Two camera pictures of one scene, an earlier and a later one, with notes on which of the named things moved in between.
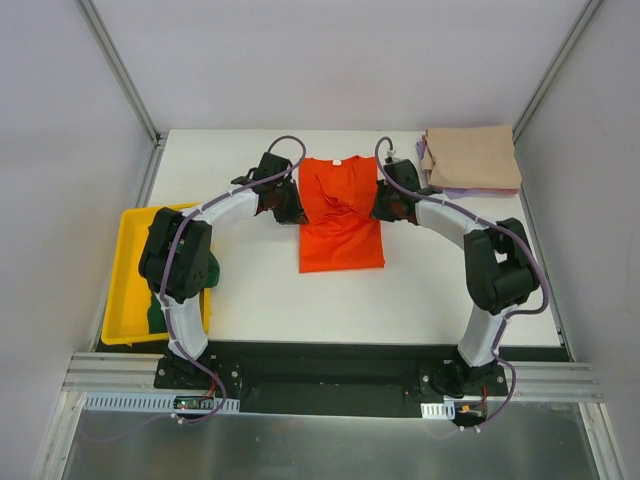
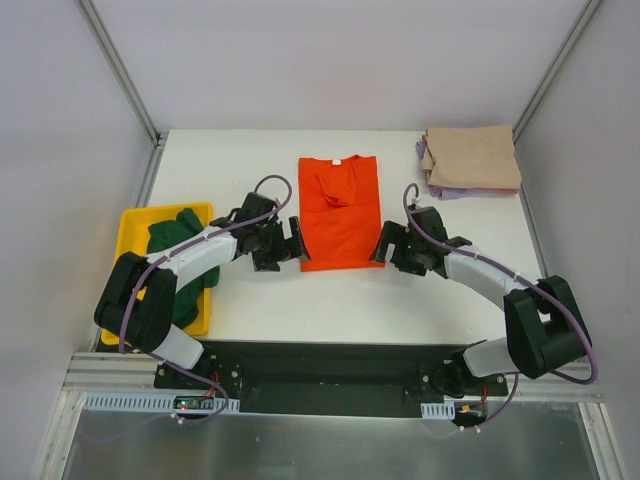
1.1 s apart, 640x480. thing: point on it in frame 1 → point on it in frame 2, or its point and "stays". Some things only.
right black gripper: (385, 205) → (400, 248)
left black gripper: (291, 206) → (281, 245)
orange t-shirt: (339, 196) stays
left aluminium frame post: (157, 138) stays
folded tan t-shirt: (471, 156) stays
